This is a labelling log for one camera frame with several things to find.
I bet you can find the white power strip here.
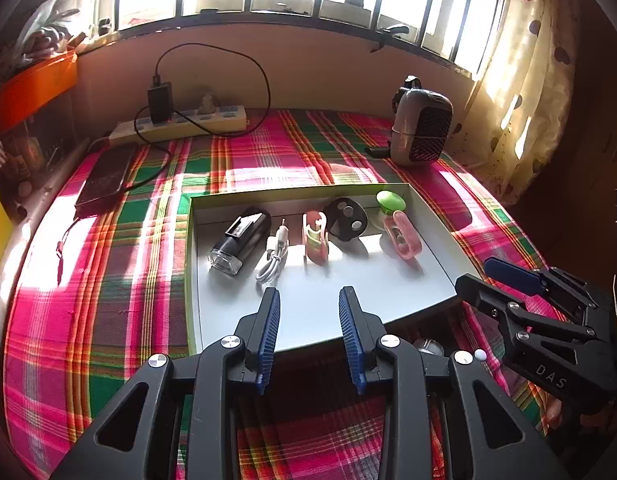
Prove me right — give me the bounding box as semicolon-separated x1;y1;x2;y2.
109;105;248;145

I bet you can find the black smartphone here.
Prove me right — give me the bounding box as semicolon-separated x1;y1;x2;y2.
75;144;137;219

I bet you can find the small white black heater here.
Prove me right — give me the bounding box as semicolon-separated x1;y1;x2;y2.
365;75;453;167

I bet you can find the black oval remote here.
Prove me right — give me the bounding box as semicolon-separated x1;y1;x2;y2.
322;197;368;242

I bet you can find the plaid bedspread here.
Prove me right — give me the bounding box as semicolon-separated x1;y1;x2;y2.
2;110;562;479

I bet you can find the black bike light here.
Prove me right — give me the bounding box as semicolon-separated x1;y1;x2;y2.
209;207;272;276

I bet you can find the green top white stand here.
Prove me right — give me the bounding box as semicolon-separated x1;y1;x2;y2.
368;190;406;231

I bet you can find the black charger adapter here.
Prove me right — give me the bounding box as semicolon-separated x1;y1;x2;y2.
147;74;174;125

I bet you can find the yellow spotted curtain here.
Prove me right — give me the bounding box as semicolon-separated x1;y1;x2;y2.
446;0;579;205

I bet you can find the white usb cable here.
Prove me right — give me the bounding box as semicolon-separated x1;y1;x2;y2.
254;216;291;285

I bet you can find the small clear silver jar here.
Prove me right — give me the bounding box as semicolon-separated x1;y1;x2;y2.
413;338;445;356

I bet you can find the green white cardboard box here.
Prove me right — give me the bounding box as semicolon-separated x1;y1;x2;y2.
185;183;479;353

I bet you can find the orange box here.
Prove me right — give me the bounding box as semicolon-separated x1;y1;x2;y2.
0;52;77;136

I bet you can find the black charging cable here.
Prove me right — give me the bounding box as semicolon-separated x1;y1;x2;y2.
134;41;273;194

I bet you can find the white grey knob stand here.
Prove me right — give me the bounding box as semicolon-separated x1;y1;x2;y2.
473;349;487;362

